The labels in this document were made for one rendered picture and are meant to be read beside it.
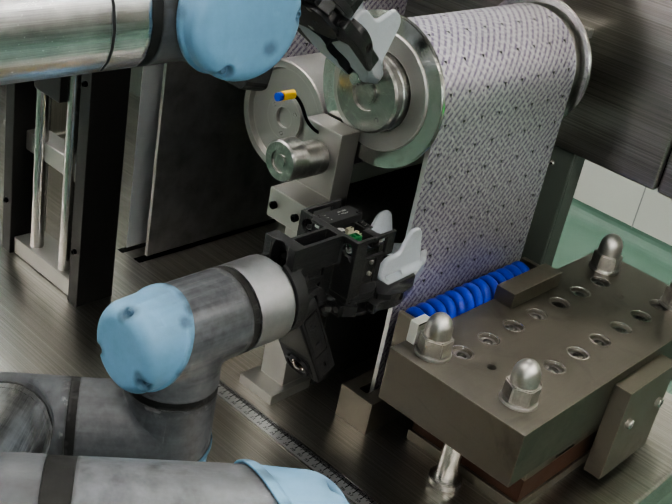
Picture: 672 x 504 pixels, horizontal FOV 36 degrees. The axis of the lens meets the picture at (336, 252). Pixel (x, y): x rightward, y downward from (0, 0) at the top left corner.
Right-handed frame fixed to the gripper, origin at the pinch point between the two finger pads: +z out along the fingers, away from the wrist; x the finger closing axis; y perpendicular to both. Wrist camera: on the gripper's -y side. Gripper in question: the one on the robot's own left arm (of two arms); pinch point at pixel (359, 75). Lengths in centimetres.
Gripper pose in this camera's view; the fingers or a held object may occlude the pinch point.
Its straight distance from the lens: 94.0
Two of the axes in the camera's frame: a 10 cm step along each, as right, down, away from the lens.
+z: 4.1, 3.7, 8.3
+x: -7.1, -4.4, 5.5
